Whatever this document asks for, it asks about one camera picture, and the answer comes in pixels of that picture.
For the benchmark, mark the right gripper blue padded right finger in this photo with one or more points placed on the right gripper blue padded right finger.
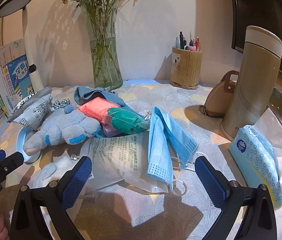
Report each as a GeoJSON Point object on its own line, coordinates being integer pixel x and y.
{"type": "Point", "coordinates": [259, 218]}

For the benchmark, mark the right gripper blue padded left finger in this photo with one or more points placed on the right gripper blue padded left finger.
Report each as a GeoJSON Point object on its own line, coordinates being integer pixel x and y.
{"type": "Point", "coordinates": [28, 221]}

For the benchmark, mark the silver snack packet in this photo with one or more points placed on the silver snack packet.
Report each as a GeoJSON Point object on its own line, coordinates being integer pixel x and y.
{"type": "Point", "coordinates": [31, 111]}

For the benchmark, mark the blue dotted tissue pack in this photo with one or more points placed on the blue dotted tissue pack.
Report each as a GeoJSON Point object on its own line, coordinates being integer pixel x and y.
{"type": "Point", "coordinates": [257, 151]}

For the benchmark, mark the grey blue plush toy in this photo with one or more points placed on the grey blue plush toy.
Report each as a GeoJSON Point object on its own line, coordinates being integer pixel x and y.
{"type": "Point", "coordinates": [65, 125]}

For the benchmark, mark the white paper wrapper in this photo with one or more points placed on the white paper wrapper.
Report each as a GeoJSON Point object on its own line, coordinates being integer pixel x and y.
{"type": "Point", "coordinates": [120, 158]}

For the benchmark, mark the blue face mask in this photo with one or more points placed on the blue face mask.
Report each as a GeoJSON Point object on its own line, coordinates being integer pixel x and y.
{"type": "Point", "coordinates": [164, 131]}

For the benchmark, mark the pink packet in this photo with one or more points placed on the pink packet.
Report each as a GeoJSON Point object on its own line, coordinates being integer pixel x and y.
{"type": "Point", "coordinates": [97, 109]}

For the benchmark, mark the green packet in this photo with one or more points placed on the green packet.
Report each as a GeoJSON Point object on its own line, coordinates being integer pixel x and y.
{"type": "Point", "coordinates": [126, 121]}

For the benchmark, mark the blue tape roll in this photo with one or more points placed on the blue tape roll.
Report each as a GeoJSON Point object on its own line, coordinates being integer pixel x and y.
{"type": "Point", "coordinates": [24, 134]}

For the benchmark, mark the stack of books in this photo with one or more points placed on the stack of books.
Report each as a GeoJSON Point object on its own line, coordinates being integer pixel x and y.
{"type": "Point", "coordinates": [15, 83]}

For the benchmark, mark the tan leather round purse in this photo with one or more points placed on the tan leather round purse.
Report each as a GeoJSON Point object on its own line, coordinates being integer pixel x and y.
{"type": "Point", "coordinates": [220, 96]}

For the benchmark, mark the beige thermos bottle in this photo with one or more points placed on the beige thermos bottle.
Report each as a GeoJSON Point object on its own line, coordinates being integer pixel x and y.
{"type": "Point", "coordinates": [257, 77]}

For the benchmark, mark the white desk lamp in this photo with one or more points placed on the white desk lamp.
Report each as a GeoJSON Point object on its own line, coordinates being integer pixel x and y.
{"type": "Point", "coordinates": [9, 7]}

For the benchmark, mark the bamboo pen holder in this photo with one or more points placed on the bamboo pen holder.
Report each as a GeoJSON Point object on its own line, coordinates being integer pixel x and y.
{"type": "Point", "coordinates": [185, 68]}

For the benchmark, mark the pens in holder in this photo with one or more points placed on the pens in holder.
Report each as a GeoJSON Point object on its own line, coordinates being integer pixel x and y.
{"type": "Point", "coordinates": [192, 45]}

